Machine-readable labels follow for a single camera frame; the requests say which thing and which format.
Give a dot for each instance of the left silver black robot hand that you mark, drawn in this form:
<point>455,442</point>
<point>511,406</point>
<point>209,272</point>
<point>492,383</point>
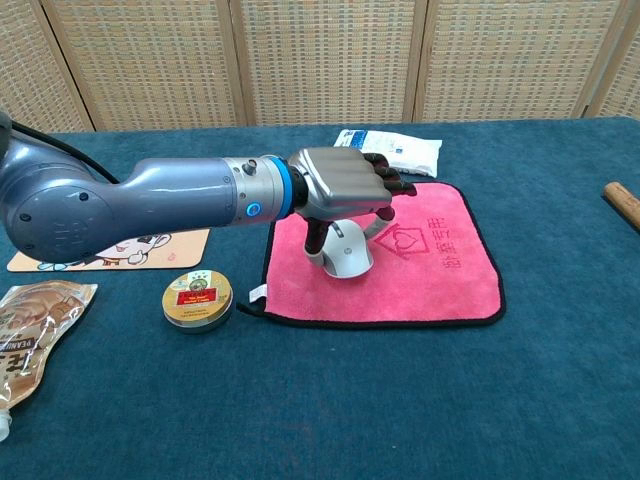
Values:
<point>345,182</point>

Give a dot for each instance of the white computer mouse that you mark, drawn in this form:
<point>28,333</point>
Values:
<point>350,255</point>

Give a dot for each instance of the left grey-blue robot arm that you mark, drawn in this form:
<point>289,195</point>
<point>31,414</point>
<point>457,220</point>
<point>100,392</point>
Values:
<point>150,190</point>

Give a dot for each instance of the cartoon girl mouse pad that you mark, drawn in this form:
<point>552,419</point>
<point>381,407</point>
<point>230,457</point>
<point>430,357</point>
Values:
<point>170,250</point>

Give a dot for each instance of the white wet wipes pack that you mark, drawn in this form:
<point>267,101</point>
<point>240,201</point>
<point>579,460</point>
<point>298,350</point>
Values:
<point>410,150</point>

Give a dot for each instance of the woven bamboo folding screen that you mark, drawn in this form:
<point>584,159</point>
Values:
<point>320,60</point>

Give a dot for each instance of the pink square towel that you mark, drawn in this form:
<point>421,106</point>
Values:
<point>425,280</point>

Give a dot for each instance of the round gold tin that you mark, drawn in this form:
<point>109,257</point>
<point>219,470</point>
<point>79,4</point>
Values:
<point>197,300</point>

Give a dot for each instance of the teal carpet table cover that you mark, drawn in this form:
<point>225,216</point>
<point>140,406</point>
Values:
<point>320,400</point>

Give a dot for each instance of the brown wooden stick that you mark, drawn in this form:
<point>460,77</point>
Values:
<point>625,200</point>

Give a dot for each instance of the brown drink spout pouch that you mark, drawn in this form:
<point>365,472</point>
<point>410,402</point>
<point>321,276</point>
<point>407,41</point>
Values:
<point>30,340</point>

